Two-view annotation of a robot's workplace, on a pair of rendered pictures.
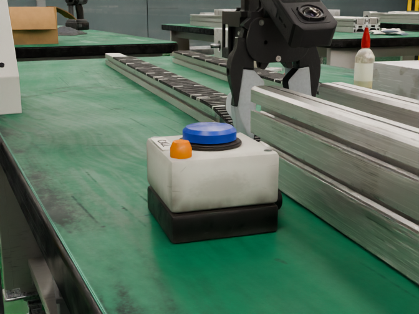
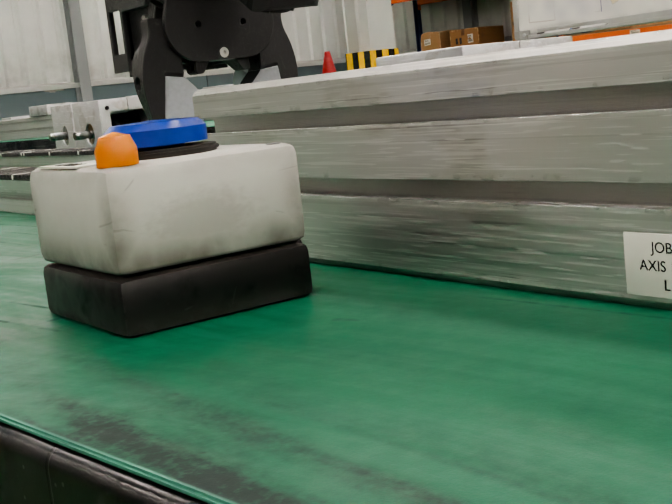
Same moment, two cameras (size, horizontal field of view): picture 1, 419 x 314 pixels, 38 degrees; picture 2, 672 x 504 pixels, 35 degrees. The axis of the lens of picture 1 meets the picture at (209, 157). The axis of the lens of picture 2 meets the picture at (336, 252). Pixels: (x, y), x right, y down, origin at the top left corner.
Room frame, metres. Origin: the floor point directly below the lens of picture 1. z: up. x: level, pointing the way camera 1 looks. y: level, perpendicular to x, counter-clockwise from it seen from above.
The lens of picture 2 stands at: (0.02, 0.05, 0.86)
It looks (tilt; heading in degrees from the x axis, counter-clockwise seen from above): 9 degrees down; 344
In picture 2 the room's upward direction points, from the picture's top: 6 degrees counter-clockwise
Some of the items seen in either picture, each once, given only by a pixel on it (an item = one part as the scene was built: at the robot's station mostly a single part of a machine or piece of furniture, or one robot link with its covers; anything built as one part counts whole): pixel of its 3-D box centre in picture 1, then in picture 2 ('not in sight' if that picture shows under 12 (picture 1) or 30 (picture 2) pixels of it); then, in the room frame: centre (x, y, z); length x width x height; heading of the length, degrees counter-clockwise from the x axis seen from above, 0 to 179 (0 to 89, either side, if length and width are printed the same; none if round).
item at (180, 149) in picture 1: (181, 147); (115, 148); (0.40, 0.02, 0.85); 0.02 x 0.02 x 0.01
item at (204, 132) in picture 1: (209, 138); (156, 145); (0.44, 0.00, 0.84); 0.04 x 0.04 x 0.02
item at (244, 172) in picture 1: (220, 179); (187, 223); (0.44, -0.01, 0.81); 0.10 x 0.08 x 0.06; 108
